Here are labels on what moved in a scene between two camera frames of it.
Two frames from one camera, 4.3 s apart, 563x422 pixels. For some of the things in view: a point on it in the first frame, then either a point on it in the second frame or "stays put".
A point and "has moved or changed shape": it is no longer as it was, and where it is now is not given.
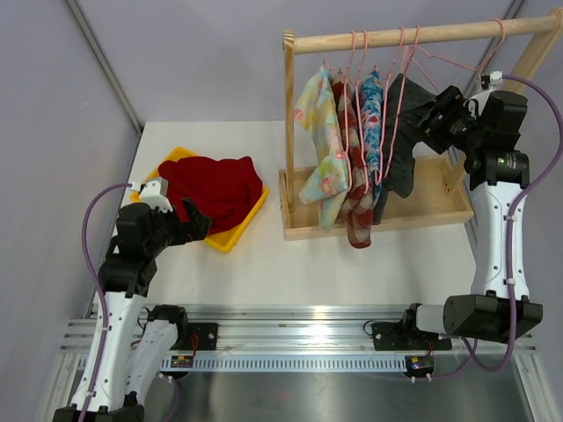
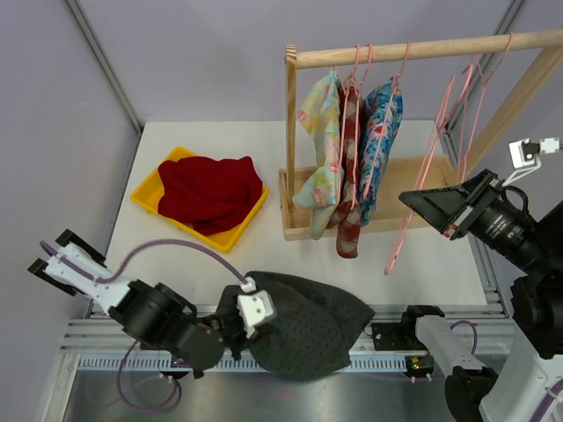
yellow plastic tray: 225,238 stays put
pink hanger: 384,107 → 386,117
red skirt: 225,192 stays put
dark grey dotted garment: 401,96 → 314,329
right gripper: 450,104 → 451,209
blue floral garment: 371,119 has moved or changed shape
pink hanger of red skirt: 478,70 → 480,108
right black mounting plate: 399,336 stays put
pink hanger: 415,48 → 429,169
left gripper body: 170,230 → 230,330
